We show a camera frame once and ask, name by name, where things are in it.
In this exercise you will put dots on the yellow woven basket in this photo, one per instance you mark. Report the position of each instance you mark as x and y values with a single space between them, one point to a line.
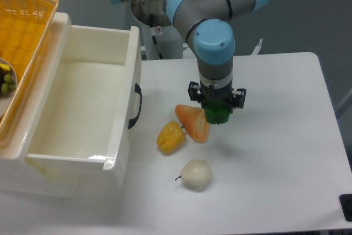
24 28

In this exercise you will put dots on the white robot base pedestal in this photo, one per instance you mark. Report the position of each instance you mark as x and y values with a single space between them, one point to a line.
161 39

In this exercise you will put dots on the black drawer handle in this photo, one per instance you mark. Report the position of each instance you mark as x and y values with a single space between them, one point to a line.
137 106

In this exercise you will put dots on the green bell pepper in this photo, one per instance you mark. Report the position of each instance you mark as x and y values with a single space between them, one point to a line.
217 113

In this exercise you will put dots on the green grapes bunch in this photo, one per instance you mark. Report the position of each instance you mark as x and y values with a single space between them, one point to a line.
7 84

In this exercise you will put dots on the white pear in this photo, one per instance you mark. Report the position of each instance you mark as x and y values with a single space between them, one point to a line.
196 173

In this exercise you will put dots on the orange bread piece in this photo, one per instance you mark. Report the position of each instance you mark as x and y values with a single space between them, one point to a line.
194 121

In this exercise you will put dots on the black object at table edge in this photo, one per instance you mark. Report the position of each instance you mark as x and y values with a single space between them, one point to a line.
346 204

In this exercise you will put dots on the yellow fruit on plate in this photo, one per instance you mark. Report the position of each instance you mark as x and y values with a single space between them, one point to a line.
5 68

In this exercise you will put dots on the white drawer cabinet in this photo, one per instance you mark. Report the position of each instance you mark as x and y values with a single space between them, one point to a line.
17 172

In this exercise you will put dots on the white bracket behind table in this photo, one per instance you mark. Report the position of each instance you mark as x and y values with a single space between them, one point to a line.
257 48

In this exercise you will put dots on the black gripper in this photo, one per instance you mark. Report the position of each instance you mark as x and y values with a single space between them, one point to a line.
205 95

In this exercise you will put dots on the white upper drawer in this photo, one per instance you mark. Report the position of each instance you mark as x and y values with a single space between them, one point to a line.
83 126

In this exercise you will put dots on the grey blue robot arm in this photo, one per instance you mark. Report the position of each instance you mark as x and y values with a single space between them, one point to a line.
204 26

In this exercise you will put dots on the yellow bell pepper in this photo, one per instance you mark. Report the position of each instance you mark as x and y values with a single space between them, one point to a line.
170 137

